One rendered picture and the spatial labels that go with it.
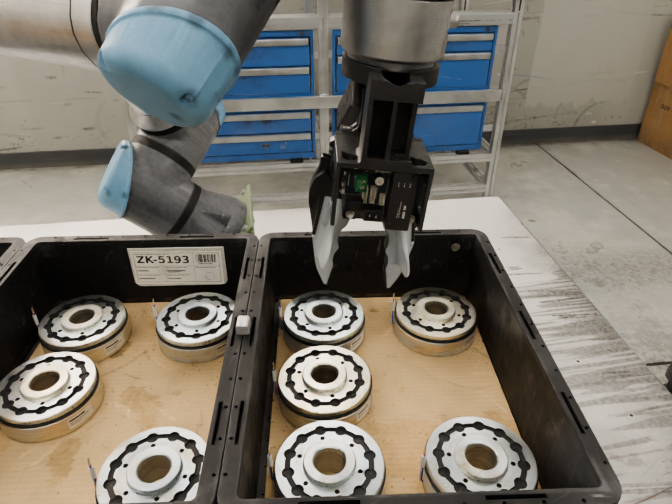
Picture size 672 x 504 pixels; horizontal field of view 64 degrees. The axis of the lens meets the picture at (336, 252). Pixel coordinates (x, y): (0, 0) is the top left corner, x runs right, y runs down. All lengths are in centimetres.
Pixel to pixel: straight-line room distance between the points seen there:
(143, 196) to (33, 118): 270
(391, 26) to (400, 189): 11
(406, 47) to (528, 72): 332
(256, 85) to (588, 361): 187
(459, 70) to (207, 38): 227
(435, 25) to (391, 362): 41
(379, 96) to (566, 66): 344
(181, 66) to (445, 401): 45
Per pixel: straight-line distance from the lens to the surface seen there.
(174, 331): 69
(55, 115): 356
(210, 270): 74
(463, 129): 267
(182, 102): 35
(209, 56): 35
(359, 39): 38
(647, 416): 89
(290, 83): 244
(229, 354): 54
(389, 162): 39
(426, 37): 38
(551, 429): 55
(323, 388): 58
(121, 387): 68
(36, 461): 64
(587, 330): 100
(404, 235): 46
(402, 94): 37
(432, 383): 65
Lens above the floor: 129
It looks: 32 degrees down
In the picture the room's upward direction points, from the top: straight up
